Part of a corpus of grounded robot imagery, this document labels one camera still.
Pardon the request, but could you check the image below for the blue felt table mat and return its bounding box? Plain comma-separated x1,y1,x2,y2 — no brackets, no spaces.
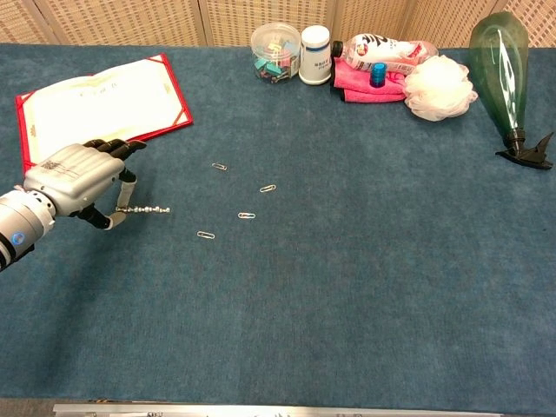
0,42,556,414

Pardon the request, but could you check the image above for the clear jar of binder clips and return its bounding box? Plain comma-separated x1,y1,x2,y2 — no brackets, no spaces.
250,22,301,85

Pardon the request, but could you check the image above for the pale pink bath pouf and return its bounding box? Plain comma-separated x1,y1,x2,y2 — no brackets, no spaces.
403,55,479,122

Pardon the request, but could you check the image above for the woven folding screen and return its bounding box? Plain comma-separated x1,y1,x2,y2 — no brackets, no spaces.
0,0,556,49

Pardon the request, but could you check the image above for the pink folded cloth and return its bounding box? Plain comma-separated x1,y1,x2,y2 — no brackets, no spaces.
330,58,409,104

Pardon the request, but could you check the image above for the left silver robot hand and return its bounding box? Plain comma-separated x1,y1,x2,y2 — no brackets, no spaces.
23,138,149,231

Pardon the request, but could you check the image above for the white paper cup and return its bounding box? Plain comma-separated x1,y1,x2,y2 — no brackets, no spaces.
298,24,334,86

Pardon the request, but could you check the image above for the red certificate folder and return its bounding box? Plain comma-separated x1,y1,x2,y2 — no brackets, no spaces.
15,52,195,175

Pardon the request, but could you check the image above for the aluminium table edge rail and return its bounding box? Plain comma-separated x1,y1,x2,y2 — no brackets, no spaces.
52,402,503,417

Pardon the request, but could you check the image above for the green spray bottle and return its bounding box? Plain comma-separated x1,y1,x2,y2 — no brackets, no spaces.
467,11,555,171

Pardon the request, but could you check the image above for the silver metal chain bracelet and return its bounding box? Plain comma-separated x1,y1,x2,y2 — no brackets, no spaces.
115,205,171,215

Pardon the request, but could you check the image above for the small blue cap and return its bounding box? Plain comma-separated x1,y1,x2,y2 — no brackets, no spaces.
369,63,387,89

